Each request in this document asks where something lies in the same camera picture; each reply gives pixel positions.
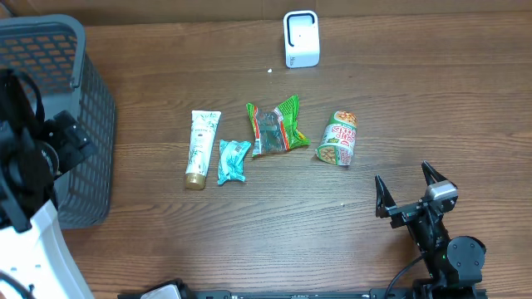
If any white cosmetic tube gold cap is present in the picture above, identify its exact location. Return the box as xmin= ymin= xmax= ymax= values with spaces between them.
xmin=185 ymin=110 xmax=221 ymax=190

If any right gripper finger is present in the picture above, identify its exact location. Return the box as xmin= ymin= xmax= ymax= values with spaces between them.
xmin=375 ymin=175 xmax=397 ymax=218
xmin=421 ymin=160 xmax=456 ymax=187

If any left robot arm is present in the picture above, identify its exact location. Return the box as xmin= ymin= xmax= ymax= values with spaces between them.
xmin=1 ymin=69 xmax=96 ymax=298

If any grey plastic mesh basket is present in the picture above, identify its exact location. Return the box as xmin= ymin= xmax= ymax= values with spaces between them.
xmin=1 ymin=14 xmax=116 ymax=229

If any green snack bag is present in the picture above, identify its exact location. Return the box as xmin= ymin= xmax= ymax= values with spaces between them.
xmin=246 ymin=95 xmax=311 ymax=157

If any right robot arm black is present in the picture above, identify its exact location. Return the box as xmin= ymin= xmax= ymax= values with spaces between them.
xmin=375 ymin=161 xmax=486 ymax=298

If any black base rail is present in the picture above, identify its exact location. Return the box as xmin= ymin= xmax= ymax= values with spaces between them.
xmin=117 ymin=278 xmax=488 ymax=299

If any green cup noodles container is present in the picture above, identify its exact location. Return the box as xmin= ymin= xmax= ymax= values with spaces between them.
xmin=316 ymin=110 xmax=357 ymax=166

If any teal snack packet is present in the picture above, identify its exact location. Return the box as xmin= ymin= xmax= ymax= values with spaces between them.
xmin=218 ymin=140 xmax=251 ymax=185

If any white barcode scanner stand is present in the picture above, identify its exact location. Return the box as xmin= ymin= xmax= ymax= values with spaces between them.
xmin=283 ymin=10 xmax=320 ymax=68

